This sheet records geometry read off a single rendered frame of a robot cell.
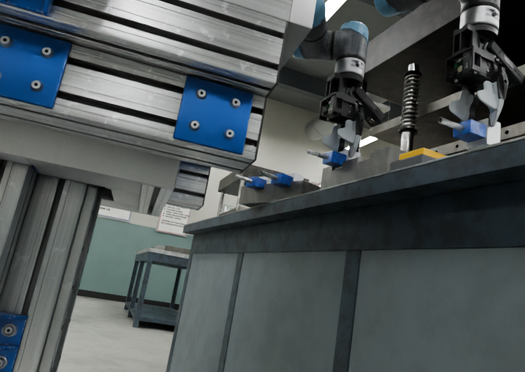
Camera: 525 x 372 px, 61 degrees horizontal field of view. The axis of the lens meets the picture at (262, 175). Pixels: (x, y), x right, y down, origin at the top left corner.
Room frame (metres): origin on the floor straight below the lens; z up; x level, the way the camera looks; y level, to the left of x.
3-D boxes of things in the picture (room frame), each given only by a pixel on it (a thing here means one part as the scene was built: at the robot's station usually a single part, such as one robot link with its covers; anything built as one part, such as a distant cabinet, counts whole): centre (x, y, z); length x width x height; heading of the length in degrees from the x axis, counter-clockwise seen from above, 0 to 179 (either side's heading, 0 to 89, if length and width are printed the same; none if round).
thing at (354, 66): (1.04, -0.18, 1.13); 0.08 x 0.08 x 0.05
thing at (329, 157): (1.03, -0.16, 0.90); 0.13 x 0.05 x 0.05; 112
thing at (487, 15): (0.81, -0.40, 1.17); 0.08 x 0.08 x 0.05
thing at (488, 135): (0.81, -0.38, 0.93); 0.13 x 0.05 x 0.05; 112
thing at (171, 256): (5.75, 0.99, 0.44); 1.90 x 0.70 x 0.89; 17
